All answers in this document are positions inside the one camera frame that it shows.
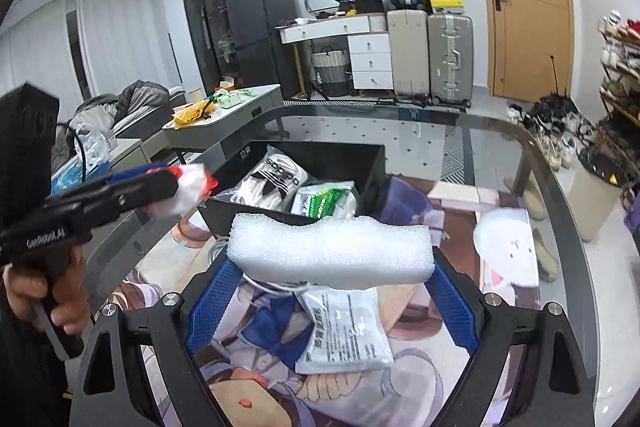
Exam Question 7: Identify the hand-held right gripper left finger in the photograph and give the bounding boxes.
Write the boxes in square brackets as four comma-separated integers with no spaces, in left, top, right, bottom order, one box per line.
[70,259,243,427]

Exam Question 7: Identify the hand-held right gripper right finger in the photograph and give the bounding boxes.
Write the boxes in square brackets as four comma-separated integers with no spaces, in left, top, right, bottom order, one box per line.
[425,247,586,427]

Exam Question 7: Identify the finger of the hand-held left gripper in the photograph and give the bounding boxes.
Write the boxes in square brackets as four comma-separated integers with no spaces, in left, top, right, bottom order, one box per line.
[47,163,171,208]
[75,169,180,228]

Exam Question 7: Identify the red and white plastic bag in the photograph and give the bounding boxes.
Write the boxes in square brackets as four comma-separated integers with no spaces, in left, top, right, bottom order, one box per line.
[150,163,219,215]

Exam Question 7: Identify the white foam block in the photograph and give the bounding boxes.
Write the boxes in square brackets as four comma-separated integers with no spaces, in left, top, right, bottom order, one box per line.
[227,213,435,290]

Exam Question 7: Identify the green and white packet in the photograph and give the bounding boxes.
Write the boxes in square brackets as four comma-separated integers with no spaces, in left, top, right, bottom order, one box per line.
[290,181,358,220]

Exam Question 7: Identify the black storage box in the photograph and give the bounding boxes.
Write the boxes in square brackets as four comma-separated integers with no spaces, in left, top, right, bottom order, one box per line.
[197,139,388,240]

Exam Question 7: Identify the person's left hand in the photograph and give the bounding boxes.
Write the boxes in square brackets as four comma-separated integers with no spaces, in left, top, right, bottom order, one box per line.
[2,247,92,334]

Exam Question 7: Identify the grey side cabinet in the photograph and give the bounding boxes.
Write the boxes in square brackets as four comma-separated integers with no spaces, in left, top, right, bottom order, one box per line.
[107,137,173,168]

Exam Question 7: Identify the blue plastic bag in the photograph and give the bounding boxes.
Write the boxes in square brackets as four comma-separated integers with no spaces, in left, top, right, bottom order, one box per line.
[52,162,111,192]

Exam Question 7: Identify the clear plastic bag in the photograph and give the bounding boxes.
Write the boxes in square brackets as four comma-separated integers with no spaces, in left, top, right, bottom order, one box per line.
[75,122,111,168]

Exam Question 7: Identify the grey padded jacket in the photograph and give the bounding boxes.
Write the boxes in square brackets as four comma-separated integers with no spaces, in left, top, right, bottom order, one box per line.
[75,79,171,142]

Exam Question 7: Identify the yellow cloth item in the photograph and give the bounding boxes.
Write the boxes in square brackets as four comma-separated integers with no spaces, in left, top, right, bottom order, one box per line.
[172,101,213,128]

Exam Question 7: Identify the beige slipper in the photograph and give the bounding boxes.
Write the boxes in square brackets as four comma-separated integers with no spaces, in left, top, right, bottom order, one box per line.
[504,177,546,220]
[532,227,561,283]

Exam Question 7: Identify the white packet grey print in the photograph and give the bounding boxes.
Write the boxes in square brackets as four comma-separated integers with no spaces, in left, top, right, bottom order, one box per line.
[294,287,395,375]

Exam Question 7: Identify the grey coffee table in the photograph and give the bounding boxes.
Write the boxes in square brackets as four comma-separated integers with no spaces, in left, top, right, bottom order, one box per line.
[162,84,283,152]

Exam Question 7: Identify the green and white pack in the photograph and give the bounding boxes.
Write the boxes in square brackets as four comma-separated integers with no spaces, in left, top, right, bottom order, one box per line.
[210,89,256,108]

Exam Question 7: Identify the white bag black logo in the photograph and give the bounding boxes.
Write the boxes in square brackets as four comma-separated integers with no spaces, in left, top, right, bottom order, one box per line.
[232,146,311,210]

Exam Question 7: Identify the white curtain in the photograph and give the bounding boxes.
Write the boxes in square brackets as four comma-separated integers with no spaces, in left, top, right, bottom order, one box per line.
[0,0,166,108]

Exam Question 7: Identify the printed table mat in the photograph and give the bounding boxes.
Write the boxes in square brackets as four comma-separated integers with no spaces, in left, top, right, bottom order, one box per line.
[100,174,543,427]

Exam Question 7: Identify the beige trash bin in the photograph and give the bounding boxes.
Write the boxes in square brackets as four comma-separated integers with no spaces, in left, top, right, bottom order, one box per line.
[570,146,638,243]

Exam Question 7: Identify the dark glass wardrobe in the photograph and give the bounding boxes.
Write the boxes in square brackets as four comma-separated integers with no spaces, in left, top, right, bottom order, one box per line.
[177,0,248,95]

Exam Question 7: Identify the black refrigerator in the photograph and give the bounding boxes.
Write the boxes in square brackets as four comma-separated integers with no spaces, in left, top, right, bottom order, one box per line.
[221,0,301,100]

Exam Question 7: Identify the pile of shoes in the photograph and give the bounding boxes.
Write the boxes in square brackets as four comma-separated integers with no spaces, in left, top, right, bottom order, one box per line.
[505,99,601,170]

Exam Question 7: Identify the woven basket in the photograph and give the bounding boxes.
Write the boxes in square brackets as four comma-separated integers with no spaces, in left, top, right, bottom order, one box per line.
[311,47,351,98]

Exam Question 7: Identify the black umbrella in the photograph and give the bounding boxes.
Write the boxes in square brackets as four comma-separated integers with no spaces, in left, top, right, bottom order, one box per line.
[530,54,583,120]

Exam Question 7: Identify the silver suitcase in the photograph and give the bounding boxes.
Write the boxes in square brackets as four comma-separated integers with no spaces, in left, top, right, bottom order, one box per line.
[427,13,475,108]

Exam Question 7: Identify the white dressing desk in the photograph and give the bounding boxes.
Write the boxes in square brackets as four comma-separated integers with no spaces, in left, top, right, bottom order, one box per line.
[279,14,392,100]

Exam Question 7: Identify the beige suitcase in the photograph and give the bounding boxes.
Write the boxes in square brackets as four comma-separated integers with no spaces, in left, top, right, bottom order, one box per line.
[386,9,431,96]

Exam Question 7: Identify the wooden shoe rack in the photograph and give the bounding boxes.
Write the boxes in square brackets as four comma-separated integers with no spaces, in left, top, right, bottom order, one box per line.
[597,9,640,148]

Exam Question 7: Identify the wooden door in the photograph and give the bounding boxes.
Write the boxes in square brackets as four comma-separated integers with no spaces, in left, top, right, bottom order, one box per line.
[469,0,576,104]

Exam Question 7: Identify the black cable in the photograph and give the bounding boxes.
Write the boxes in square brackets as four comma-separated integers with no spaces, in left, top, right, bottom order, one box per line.
[70,127,91,188]

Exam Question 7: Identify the white cable bundle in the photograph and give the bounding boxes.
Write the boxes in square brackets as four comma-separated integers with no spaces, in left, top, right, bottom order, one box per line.
[210,237,311,298]

